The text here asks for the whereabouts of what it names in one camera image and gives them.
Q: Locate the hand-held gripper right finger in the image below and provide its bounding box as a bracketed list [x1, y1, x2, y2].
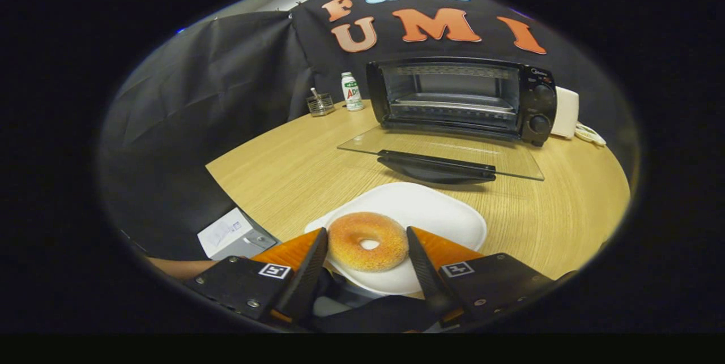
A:
[406, 226, 578, 328]

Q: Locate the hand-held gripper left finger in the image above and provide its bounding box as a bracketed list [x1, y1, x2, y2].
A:
[184, 227, 329, 328]

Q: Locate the golden brown bagel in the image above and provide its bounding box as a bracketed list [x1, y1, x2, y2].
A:
[327, 212, 410, 273]

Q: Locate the black toaster oven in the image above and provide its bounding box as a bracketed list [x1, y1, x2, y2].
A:
[338, 57, 558, 185]

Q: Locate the white plate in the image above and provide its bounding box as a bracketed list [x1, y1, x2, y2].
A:
[304, 182, 488, 297]

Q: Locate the white cardboard box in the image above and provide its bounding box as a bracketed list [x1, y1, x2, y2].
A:
[197, 207, 281, 261]

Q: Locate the white bottle green label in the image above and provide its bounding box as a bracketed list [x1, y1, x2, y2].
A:
[341, 72, 365, 112]

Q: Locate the white box appliance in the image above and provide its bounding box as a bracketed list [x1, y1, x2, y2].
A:
[551, 86, 580, 139]

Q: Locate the black backdrop cloth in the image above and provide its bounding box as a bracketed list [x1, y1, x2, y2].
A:
[96, 0, 641, 263]

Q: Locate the small wire mesh holder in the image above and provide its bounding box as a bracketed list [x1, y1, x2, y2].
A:
[306, 88, 336, 117]

